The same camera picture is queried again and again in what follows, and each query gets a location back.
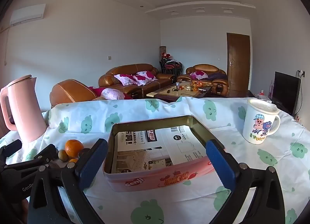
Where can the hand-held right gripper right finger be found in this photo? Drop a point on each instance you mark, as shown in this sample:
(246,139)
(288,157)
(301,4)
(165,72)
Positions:
(220,165)

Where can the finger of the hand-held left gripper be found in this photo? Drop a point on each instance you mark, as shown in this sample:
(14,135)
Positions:
(11,147)
(47,153)

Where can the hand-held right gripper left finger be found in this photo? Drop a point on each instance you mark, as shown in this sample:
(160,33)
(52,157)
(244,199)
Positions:
(92,163)

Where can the pink tin box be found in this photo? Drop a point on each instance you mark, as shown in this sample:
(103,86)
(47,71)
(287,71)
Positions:
(155,180)

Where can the dark purple fruit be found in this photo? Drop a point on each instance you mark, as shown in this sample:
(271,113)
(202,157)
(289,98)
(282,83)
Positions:
(84,152)

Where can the small yellow-green fruit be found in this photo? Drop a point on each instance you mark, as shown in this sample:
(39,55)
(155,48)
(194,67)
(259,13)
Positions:
(62,154)

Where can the large orange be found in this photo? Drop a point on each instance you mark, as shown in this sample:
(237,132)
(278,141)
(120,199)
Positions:
(73,147)

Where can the pink electric kettle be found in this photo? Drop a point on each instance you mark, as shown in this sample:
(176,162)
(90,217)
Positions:
(24,112)

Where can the white cartoon mug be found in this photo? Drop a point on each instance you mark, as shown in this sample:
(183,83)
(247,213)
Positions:
(259,124)

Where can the printed paper liner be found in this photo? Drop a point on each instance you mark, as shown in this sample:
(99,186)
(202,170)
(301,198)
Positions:
(164,146)

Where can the pale pink floral pillow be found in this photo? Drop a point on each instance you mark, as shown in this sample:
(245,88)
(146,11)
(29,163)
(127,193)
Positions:
(112,94)

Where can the red blanket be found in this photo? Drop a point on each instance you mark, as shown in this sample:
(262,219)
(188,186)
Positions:
(96,91)

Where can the white cloud-print tablecloth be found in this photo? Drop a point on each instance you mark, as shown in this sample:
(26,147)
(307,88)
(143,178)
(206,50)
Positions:
(169,110)

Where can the pile of oranges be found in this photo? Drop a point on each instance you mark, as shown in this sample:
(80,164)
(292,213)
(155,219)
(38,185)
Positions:
(198,85)

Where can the dark wooden coffee table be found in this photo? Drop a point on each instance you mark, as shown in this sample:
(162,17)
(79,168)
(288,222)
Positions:
(169,93)

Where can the purple cloth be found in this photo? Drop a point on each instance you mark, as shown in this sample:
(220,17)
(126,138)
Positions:
(216,76)

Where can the brown leather armchair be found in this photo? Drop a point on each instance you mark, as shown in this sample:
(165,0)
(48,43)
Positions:
(205,67)

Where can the long brown leather sofa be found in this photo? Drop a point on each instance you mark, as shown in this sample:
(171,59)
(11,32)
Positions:
(126,70)

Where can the black television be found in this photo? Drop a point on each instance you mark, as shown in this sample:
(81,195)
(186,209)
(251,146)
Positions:
(285,90)

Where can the brown wooden door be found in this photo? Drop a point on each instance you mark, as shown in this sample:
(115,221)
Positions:
(238,61)

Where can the stacked black chairs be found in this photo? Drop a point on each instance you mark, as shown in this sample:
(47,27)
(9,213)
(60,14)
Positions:
(170,67)

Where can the red plush toy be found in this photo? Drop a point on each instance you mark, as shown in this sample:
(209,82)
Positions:
(167,56)

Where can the tall patterned floor vase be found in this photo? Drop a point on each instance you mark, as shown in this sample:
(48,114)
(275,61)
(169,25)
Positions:
(162,50)

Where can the white air conditioner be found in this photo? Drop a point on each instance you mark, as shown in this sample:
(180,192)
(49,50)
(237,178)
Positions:
(27,14)

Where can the wall power socket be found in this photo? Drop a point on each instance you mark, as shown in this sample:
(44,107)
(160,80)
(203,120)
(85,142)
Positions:
(301,73)

